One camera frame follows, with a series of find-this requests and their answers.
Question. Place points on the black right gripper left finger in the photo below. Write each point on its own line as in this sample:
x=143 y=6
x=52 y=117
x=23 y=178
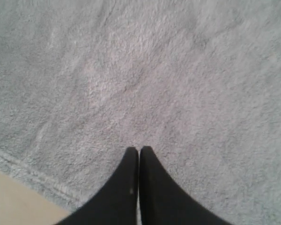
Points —
x=116 y=202

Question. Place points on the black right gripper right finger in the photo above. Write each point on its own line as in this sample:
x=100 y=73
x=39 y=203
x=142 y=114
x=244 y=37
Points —
x=163 y=201

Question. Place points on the light blue fluffy towel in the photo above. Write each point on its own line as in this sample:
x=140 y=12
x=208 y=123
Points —
x=197 y=80

